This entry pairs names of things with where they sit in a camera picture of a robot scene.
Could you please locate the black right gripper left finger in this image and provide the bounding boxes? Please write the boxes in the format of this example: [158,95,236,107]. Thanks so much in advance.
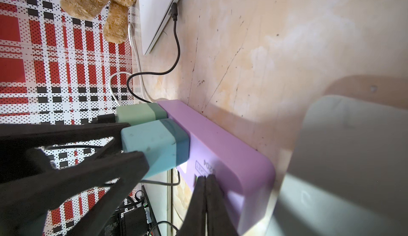
[176,176,207,236]

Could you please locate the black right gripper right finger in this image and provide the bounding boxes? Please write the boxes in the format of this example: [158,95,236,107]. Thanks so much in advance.
[206,174,238,236]

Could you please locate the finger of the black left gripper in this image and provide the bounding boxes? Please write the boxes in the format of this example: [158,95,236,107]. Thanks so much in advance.
[1,123,130,182]
[1,152,149,236]

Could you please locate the silver laptop front left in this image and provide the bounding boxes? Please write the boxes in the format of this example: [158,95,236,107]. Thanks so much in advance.
[143,170,173,222]

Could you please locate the silver laptop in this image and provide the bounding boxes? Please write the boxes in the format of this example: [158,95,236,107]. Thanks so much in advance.
[143,170,173,222]
[267,96,408,236]

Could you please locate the silver laptop front right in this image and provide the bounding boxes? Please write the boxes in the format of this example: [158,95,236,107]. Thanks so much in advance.
[267,96,408,236]

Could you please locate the white laptop left back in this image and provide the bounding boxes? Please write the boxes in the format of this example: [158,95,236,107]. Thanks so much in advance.
[138,0,179,55]

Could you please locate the purple power strip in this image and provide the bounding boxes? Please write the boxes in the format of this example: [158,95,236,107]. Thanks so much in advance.
[159,100,276,235]

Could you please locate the brown teddy bear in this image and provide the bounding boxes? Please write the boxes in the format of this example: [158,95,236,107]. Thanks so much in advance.
[60,0,137,44]

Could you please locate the black charger cable green adapter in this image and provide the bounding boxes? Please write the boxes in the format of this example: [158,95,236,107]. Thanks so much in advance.
[126,2,181,104]

